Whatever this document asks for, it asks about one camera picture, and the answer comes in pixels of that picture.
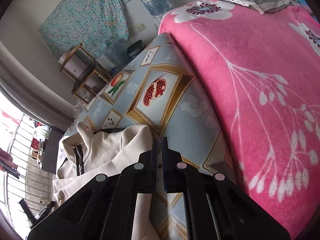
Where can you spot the teal floral hanging cloth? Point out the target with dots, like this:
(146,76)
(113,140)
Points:
(94,23)

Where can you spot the wooden chair dark seat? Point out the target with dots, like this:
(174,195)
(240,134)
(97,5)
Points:
(94,68)

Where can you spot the fruit pattern bed sheet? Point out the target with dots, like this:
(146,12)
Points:
(160,89)

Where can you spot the pink floral blanket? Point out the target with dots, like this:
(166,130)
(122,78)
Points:
(261,72)

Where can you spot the grey curtain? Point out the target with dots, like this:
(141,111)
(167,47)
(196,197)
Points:
(31,96)

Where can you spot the black trash bin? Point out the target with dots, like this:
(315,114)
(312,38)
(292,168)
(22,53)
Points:
(135,49)

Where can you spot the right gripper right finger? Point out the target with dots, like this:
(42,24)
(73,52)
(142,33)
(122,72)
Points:
(215,207)

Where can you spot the wall power socket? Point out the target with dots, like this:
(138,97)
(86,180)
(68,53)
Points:
(138,28)

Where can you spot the beige coat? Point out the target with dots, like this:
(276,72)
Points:
(104,152)

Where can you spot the dark grey low cabinet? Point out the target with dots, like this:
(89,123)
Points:
(50,154)

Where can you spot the blue water jug on dispenser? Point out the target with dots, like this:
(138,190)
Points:
(156,8)

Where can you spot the empty water jug on floor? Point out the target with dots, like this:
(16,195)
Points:
(116,54)

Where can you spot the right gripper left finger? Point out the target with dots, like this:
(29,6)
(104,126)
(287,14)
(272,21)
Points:
(115,207)

